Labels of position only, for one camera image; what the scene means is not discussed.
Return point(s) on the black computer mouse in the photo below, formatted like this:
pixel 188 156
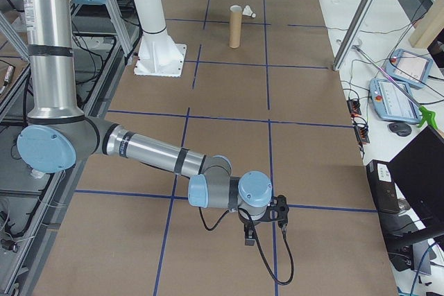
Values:
pixel 399 129

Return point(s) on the metal bar frame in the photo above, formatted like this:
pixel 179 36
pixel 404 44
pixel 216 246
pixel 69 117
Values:
pixel 119 29

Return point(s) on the blue teach pendant pink screen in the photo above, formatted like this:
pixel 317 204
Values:
pixel 412 67

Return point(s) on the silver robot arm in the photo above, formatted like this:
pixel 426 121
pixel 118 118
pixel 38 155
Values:
pixel 48 67

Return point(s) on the blue teach pendant white screen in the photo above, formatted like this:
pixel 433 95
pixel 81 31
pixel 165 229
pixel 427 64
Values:
pixel 392 102

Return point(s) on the light wooden beam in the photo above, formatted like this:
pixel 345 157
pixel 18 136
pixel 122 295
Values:
pixel 430 22

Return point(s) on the aluminium profile post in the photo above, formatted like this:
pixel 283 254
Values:
pixel 361 15

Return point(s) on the white side desk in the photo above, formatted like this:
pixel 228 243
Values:
pixel 333 8

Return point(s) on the black computer box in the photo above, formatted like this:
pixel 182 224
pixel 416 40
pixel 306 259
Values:
pixel 381 185

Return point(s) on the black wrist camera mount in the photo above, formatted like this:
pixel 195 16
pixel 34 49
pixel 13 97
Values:
pixel 279 207

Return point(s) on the white feather shuttlecock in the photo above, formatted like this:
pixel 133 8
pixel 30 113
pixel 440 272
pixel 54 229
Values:
pixel 247 10

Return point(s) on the black monitor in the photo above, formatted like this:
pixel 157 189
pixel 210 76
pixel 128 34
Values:
pixel 419 171

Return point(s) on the black orange connector module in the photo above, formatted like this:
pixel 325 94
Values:
pixel 354 107
pixel 362 134

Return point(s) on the brown cardboard tube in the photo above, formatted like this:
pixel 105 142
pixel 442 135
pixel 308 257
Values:
pixel 234 29

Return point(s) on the white column pedestal with plate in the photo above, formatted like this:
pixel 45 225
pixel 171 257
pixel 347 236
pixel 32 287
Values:
pixel 154 15

